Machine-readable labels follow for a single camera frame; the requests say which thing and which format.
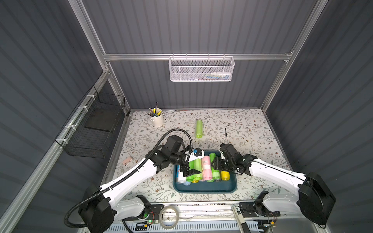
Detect white roll with red label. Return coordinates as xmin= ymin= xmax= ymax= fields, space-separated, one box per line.
xmin=179 ymin=172 xmax=187 ymax=183

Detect light green roll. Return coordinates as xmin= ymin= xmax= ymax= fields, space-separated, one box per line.
xmin=193 ymin=159 xmax=203 ymax=181

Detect pink trash bag roll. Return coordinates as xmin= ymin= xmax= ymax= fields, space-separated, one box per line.
xmin=202 ymin=155 xmax=212 ymax=181

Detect bright green roll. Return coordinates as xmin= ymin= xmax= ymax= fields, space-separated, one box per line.
xmin=209 ymin=153 xmax=220 ymax=181
xmin=186 ymin=161 xmax=194 ymax=182

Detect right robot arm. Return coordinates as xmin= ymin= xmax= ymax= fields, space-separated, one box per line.
xmin=211 ymin=154 xmax=336 ymax=225

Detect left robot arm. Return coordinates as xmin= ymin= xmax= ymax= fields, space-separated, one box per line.
xmin=64 ymin=135 xmax=205 ymax=233

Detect teal plastic storage box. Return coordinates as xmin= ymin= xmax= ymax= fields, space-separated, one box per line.
xmin=173 ymin=165 xmax=238 ymax=194

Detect clear packing tape roll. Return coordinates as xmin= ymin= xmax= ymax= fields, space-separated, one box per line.
xmin=158 ymin=205 xmax=180 ymax=230

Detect white pen holder cup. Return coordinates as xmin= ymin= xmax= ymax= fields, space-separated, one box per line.
xmin=150 ymin=108 xmax=165 ymax=128

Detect pens and pencils bunch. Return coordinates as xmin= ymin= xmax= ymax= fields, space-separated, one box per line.
xmin=147 ymin=102 xmax=162 ymax=117

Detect pink small stapler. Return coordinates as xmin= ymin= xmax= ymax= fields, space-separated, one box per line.
xmin=122 ymin=156 xmax=133 ymax=166

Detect items in white basket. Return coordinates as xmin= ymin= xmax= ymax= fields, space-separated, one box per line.
xmin=190 ymin=71 xmax=232 ymax=81

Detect black corrugated cable hose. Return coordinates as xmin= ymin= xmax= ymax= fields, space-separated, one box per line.
xmin=64 ymin=128 xmax=193 ymax=233

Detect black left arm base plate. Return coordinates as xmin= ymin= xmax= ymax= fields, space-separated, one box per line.
xmin=125 ymin=204 xmax=164 ymax=221

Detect white wire wall basket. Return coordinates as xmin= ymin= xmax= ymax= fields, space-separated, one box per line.
xmin=168 ymin=56 xmax=235 ymax=82

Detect black wire side basket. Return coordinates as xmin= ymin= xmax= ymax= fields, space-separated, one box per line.
xmin=55 ymin=88 xmax=127 ymax=159

